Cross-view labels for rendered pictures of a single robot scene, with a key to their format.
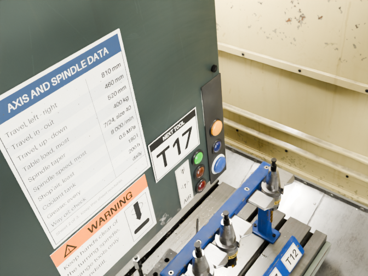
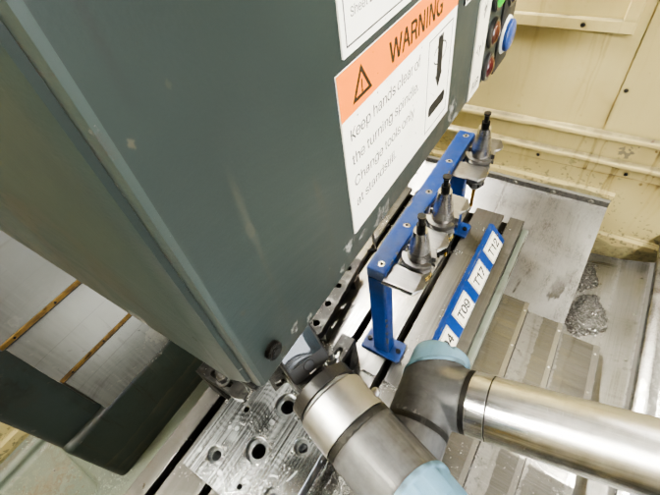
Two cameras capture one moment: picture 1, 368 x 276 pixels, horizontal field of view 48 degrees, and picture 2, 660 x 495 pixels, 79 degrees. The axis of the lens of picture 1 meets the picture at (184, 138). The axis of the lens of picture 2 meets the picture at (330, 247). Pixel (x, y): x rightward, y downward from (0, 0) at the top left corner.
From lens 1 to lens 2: 0.38 m
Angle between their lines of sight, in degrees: 9
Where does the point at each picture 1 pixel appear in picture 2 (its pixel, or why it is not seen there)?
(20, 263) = (285, 57)
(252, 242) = not seen: hidden behind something
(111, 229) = (412, 78)
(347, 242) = (540, 231)
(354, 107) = (559, 55)
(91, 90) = not seen: outside the picture
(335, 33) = not seen: outside the picture
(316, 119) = (505, 84)
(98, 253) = (391, 131)
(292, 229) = (482, 220)
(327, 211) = (512, 200)
